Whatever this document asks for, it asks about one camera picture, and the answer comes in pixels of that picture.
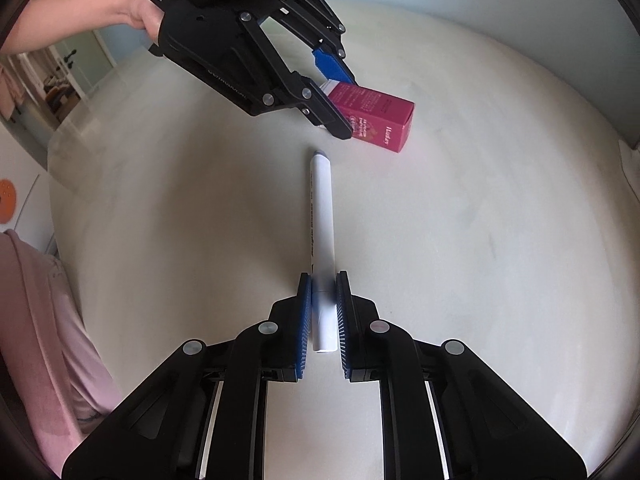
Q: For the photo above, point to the wooden shelf unit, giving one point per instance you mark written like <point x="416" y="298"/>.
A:
<point x="55" y="90"/>

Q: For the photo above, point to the pink cardboard box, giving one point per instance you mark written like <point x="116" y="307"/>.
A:
<point x="380" y="115"/>

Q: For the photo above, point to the person's left forearm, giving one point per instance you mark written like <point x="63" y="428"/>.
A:
<point x="65" y="15"/>

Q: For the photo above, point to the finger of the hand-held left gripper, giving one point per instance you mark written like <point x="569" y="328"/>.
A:
<point x="332" y="65"/>
<point x="320" y="105"/>

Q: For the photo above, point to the white marker pen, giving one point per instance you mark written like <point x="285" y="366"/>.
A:
<point x="320" y="210"/>

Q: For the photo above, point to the person's left hand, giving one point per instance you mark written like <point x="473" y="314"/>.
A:
<point x="142" y="15"/>

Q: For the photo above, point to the orange round disc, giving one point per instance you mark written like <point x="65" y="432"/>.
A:
<point x="7" y="200"/>

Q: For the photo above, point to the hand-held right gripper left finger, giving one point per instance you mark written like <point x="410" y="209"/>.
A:
<point x="303" y="330"/>

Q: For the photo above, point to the person's pink clothing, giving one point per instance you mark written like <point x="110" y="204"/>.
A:
<point x="45" y="335"/>

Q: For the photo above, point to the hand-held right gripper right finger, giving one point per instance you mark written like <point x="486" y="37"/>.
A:
<point x="344" y="330"/>

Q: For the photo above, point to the white cabinet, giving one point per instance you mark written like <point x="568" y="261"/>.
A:
<point x="27" y="160"/>

